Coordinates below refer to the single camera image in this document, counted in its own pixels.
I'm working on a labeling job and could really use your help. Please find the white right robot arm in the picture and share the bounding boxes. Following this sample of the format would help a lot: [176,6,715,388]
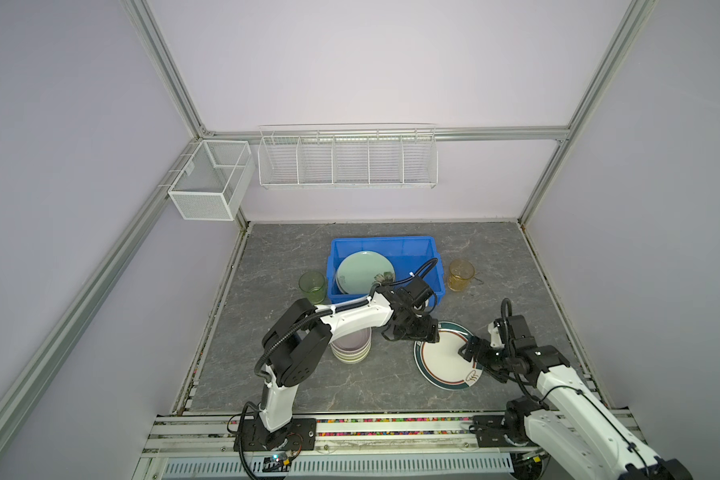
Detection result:
[458,337,692,479]

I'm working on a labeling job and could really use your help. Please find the green rimmed white plate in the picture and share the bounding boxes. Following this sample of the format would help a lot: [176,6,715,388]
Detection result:
[413,322,482,391]

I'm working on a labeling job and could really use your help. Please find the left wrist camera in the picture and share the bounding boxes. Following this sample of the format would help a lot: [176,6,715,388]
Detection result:
[399,276,435,310]

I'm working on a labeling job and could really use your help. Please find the green glass cup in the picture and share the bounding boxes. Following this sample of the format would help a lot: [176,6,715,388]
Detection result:
[298,270,327,304]

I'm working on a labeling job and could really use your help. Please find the stacked lower bowls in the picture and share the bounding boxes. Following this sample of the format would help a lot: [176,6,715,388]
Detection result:
[331,343,372,364]

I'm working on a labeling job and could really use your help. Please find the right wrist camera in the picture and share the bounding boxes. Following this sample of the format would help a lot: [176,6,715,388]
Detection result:
[488,315,537,351]

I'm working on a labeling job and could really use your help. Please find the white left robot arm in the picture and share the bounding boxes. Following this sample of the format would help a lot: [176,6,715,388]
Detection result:
[253,279,439,432]

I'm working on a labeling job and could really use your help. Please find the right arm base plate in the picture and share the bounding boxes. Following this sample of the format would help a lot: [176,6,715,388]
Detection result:
[468,414,515,448]

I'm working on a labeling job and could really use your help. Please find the long white wire basket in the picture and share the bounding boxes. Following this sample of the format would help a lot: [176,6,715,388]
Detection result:
[258,123,439,189]

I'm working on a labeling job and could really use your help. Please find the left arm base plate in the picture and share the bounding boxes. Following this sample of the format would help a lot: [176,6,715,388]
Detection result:
[234,417,317,452]

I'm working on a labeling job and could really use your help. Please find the aluminium mounting rail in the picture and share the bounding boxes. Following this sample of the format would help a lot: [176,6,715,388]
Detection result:
[131,409,667,480]

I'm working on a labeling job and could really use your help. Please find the green flower plate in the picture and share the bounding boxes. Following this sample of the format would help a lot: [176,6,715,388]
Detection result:
[335,251,396,294]

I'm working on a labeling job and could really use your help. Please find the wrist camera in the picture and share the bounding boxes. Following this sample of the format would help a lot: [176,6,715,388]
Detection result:
[399,276,435,310]
[488,315,537,351]

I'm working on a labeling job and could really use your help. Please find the purple top bowl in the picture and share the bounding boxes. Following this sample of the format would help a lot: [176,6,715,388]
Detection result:
[331,328,372,353]

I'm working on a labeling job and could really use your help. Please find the amber glass cup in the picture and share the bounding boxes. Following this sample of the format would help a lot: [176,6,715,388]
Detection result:
[446,258,476,292]

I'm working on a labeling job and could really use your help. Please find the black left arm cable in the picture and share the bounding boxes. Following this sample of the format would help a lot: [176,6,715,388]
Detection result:
[253,302,367,379]

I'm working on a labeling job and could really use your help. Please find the blue plastic bin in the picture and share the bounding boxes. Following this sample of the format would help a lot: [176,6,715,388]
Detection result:
[325,236,447,303]

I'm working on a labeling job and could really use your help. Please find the small white mesh basket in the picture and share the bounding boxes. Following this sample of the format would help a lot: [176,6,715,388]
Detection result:
[168,140,255,221]

